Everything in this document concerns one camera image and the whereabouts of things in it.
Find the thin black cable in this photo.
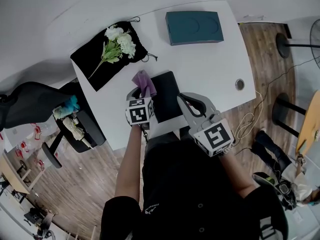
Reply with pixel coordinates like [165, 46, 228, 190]
[252, 58, 315, 115]

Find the person's left forearm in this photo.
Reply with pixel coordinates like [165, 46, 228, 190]
[114, 123, 149, 203]

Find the white artificial flower bouquet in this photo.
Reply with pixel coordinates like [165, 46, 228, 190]
[88, 23, 137, 80]

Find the person's right forearm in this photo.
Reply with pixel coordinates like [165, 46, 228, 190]
[218, 150, 259, 200]

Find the teal rectangular box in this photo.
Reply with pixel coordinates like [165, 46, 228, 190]
[164, 10, 225, 47]

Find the beige bundled item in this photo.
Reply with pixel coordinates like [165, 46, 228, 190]
[52, 106, 95, 150]

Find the metal desk cable grommet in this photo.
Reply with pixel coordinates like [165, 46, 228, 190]
[234, 78, 246, 92]

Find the black drawstring bag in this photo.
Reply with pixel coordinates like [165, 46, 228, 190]
[69, 16, 159, 93]

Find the black round stool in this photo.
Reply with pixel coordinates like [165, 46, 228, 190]
[271, 92, 308, 139]

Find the white cable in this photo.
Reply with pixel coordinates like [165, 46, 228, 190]
[235, 89, 265, 140]

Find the purple cloth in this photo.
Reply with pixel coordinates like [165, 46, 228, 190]
[131, 69, 158, 99]

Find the black wrist strap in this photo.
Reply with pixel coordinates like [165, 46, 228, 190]
[140, 123, 149, 143]

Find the round wooden table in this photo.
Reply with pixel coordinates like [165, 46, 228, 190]
[295, 89, 320, 155]

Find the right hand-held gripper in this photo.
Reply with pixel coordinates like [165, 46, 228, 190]
[176, 91, 236, 158]

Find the person's black shirt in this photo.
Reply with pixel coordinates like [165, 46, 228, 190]
[99, 127, 290, 240]

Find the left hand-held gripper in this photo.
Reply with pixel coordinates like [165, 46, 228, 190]
[125, 87, 155, 131]

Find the black office chair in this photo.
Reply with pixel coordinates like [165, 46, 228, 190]
[0, 81, 107, 170]

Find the teal crumpled cloth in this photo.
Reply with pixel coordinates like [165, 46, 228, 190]
[62, 95, 81, 115]

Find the black standing fan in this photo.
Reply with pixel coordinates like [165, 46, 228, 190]
[275, 18, 320, 70]

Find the black equipment on floor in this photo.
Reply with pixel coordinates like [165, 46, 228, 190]
[22, 206, 59, 240]

